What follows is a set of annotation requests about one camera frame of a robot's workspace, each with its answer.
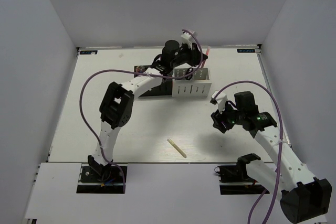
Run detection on black handled scissors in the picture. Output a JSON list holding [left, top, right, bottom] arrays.
[[185, 67, 194, 81]]

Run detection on slim yellow pen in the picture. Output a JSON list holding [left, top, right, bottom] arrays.
[[167, 138, 187, 158]]

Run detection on white double pen holder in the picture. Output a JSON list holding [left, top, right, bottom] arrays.
[[172, 68, 212, 98]]

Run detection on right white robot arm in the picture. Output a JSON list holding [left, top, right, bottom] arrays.
[[211, 91, 332, 223]]

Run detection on black double pen holder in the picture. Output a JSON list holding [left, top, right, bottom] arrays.
[[134, 65, 172, 97]]

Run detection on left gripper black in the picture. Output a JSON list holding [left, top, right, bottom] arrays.
[[172, 41, 208, 69]]

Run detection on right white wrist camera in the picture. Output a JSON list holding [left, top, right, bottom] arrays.
[[210, 90, 228, 114]]

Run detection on purple cable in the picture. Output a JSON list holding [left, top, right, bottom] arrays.
[[215, 81, 282, 224], [79, 28, 207, 193]]

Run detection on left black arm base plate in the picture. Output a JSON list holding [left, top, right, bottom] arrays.
[[76, 165, 125, 194]]

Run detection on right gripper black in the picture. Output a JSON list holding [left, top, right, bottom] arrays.
[[211, 101, 245, 134]]

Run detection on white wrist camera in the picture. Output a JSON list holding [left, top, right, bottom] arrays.
[[210, 90, 228, 114], [181, 29, 197, 49]]

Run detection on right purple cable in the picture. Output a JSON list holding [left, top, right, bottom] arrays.
[[215, 81, 282, 224]]

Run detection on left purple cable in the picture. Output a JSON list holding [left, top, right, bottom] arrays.
[[79, 28, 207, 193]]

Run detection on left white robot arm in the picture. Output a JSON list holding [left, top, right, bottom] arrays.
[[88, 40, 207, 182]]

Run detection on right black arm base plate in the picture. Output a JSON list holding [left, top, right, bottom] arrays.
[[214, 164, 265, 195]]

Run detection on slim orange pen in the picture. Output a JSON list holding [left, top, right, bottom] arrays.
[[201, 46, 211, 68]]

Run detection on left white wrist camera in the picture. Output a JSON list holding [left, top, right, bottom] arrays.
[[181, 29, 197, 49]]

